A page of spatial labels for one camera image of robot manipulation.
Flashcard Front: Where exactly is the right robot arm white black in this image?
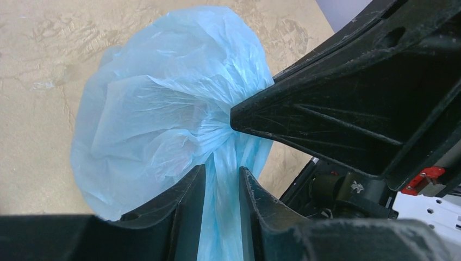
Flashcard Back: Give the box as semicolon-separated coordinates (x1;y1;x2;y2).
230;1;460;243

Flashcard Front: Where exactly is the light blue plastic bag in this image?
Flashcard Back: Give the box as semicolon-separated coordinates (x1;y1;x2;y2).
70;5;273;260

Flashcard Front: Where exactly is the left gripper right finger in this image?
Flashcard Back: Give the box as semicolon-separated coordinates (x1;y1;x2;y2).
239;167;460;260

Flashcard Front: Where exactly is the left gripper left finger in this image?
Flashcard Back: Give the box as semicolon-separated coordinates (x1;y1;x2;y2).
1;165;205;260

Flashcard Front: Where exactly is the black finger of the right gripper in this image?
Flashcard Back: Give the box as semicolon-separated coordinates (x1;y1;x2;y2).
230;1;460;190

